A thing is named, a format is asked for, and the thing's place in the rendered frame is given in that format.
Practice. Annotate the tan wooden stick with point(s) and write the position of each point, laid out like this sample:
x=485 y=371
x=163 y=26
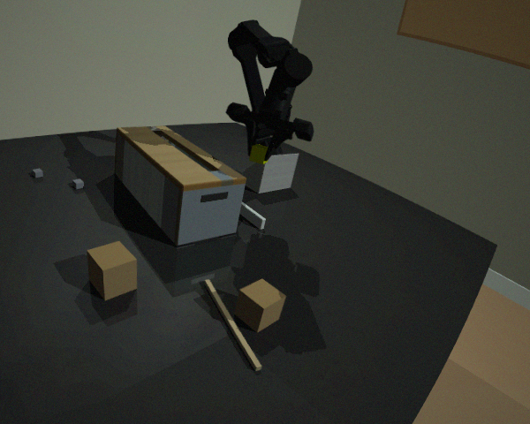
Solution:
x=234 y=329

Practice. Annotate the small olive-yellow block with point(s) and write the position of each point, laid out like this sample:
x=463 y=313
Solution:
x=258 y=153

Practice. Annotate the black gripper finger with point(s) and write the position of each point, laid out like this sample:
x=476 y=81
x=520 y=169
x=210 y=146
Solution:
x=279 y=136
x=252 y=130

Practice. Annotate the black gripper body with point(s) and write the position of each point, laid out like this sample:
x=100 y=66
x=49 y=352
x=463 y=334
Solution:
x=274 y=108

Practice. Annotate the tan cube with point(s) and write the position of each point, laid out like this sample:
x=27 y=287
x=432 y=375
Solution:
x=112 y=269
x=259 y=305

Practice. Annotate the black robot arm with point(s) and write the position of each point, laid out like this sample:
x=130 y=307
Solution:
x=250 y=40

